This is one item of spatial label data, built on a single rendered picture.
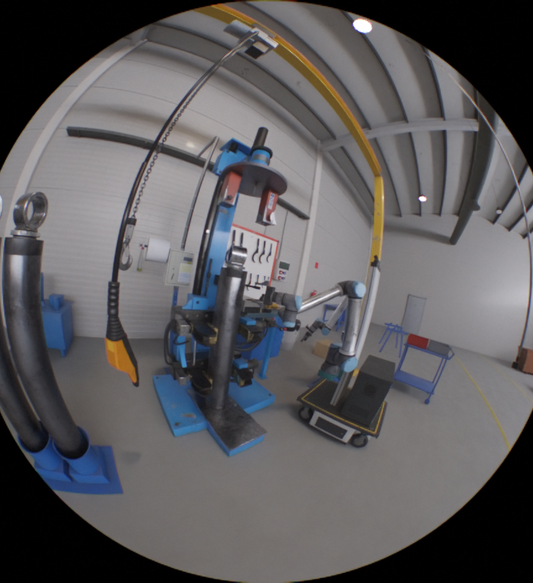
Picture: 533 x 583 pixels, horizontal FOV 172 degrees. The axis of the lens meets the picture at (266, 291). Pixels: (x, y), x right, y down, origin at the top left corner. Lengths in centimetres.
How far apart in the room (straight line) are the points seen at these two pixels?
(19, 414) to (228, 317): 164
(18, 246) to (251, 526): 178
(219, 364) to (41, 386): 128
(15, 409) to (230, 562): 135
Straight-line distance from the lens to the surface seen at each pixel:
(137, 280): 319
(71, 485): 175
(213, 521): 148
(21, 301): 89
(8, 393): 128
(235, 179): 145
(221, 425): 171
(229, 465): 165
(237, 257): 134
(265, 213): 153
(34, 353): 97
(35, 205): 104
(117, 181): 343
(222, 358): 148
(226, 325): 137
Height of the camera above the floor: 146
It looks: 5 degrees down
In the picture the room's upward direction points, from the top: 11 degrees clockwise
